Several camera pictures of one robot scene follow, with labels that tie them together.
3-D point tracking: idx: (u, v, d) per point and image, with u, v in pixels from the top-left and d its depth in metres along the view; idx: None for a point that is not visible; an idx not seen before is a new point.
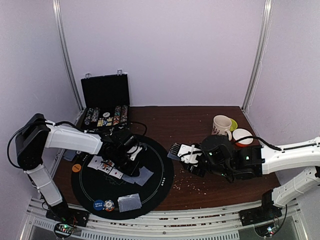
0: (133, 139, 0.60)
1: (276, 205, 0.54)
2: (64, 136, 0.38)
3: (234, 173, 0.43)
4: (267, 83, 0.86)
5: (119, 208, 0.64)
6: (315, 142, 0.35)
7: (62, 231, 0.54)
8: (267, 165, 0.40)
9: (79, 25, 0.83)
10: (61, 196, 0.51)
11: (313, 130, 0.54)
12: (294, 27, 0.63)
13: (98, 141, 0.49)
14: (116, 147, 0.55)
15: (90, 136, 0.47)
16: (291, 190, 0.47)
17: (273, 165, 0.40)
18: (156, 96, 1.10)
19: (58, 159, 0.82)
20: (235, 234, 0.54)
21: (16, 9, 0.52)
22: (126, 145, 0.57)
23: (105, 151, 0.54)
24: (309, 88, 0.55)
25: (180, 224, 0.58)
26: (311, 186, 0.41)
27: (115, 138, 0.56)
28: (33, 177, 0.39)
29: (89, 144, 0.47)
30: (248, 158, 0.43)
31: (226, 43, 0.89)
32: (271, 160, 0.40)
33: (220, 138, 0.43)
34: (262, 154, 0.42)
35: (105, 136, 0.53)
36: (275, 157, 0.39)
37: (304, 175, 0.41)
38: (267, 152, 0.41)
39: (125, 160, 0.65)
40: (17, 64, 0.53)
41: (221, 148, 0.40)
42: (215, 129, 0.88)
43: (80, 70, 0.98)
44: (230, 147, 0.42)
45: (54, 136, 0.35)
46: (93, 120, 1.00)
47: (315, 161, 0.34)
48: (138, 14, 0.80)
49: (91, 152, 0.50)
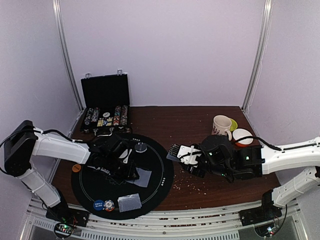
0: (124, 144, 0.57)
1: (276, 205, 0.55)
2: (51, 145, 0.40)
3: (234, 173, 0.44)
4: (267, 83, 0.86)
5: (119, 208, 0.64)
6: (315, 142, 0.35)
7: (62, 231, 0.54)
8: (267, 166, 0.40)
9: (79, 26, 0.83)
10: (59, 196, 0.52)
11: (313, 131, 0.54)
12: (294, 27, 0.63)
13: (87, 151, 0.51)
14: (106, 155, 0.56)
15: (78, 146, 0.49)
16: (291, 190, 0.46)
17: (273, 165, 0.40)
18: (157, 96, 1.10)
19: (58, 159, 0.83)
20: (235, 234, 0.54)
21: (16, 11, 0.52)
22: (113, 151, 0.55)
23: (93, 160, 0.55)
24: (310, 88, 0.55)
25: (180, 224, 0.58)
26: (311, 186, 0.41)
27: (103, 145, 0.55)
28: (26, 180, 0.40)
29: (77, 153, 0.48)
30: (248, 158, 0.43)
31: (226, 43, 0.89)
32: (272, 160, 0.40)
33: (219, 138, 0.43)
34: (262, 154, 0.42)
35: (94, 146, 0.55)
36: (275, 158, 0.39)
37: (304, 175, 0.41)
38: (267, 152, 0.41)
39: (118, 165, 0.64)
40: (17, 64, 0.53)
41: (221, 148, 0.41)
42: (215, 129, 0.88)
43: (80, 70, 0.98)
44: (230, 147, 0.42)
45: (41, 144, 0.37)
46: (93, 120, 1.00)
47: (316, 161, 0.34)
48: (138, 15, 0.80)
49: (78, 161, 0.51)
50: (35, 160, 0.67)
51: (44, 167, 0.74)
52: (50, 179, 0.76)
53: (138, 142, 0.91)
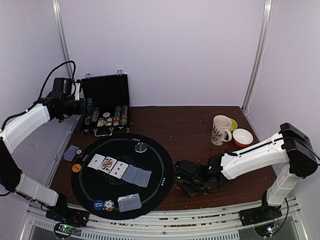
0: (69, 80, 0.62)
1: (271, 204, 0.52)
2: (16, 131, 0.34)
3: (204, 182, 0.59)
4: (268, 83, 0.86)
5: (119, 208, 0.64)
6: (271, 140, 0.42)
7: (62, 231, 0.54)
8: (226, 171, 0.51)
9: (79, 26, 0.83)
10: (55, 193, 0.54)
11: (311, 130, 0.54)
12: (293, 27, 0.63)
13: (44, 106, 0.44)
14: (66, 99, 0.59)
15: (33, 110, 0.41)
16: (276, 188, 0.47)
17: (233, 170, 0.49)
18: (157, 96, 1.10)
19: (58, 160, 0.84)
20: (235, 234, 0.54)
21: (17, 11, 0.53)
22: (67, 92, 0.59)
23: (58, 112, 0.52)
24: (310, 87, 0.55)
25: (180, 224, 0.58)
26: (293, 182, 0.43)
27: (53, 92, 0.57)
28: (25, 191, 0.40)
29: (39, 117, 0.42)
30: (210, 168, 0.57)
31: (226, 43, 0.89)
32: (230, 166, 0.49)
33: (185, 163, 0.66)
34: (222, 163, 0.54)
35: (44, 98, 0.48)
36: (233, 163, 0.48)
37: (283, 172, 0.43)
38: (226, 161, 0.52)
39: (73, 102, 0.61)
40: (18, 65, 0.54)
41: (184, 170, 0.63)
42: (215, 129, 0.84)
43: (80, 70, 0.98)
44: (191, 169, 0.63)
45: (8, 138, 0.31)
46: (93, 120, 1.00)
47: (272, 158, 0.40)
48: (138, 14, 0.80)
49: (45, 120, 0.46)
50: (34, 159, 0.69)
51: (43, 168, 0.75)
52: (50, 178, 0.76)
53: (138, 142, 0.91)
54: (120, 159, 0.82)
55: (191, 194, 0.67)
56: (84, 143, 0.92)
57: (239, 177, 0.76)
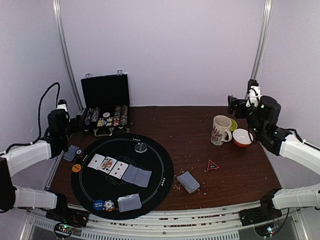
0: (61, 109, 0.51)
1: (274, 201, 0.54)
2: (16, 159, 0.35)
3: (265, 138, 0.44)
4: (268, 82, 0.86)
5: (119, 208, 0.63)
6: None
7: (62, 231, 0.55)
8: (282, 146, 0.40)
9: (80, 26, 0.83)
10: (55, 195, 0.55)
11: (312, 131, 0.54)
12: (294, 27, 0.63)
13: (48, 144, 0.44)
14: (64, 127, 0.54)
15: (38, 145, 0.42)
16: (293, 195, 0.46)
17: (289, 150, 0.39)
18: (157, 96, 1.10)
19: (58, 160, 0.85)
20: (235, 234, 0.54)
21: (17, 12, 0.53)
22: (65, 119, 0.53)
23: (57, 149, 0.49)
24: (309, 88, 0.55)
25: (180, 224, 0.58)
26: (312, 203, 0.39)
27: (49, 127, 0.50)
28: (23, 199, 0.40)
29: (40, 153, 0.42)
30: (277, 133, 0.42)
31: (226, 43, 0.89)
32: (289, 144, 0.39)
33: (265, 98, 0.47)
34: (289, 137, 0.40)
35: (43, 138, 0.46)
36: (294, 143, 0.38)
37: (311, 188, 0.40)
38: (292, 138, 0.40)
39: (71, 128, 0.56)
40: (18, 65, 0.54)
41: (272, 111, 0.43)
42: (215, 129, 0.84)
43: (80, 70, 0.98)
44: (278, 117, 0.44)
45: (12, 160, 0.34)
46: (93, 120, 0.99)
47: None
48: (138, 15, 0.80)
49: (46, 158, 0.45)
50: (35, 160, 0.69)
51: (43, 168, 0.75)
52: (50, 179, 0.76)
53: (138, 142, 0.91)
54: (120, 159, 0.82)
55: (190, 190, 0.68)
56: (84, 143, 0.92)
57: (239, 177, 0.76)
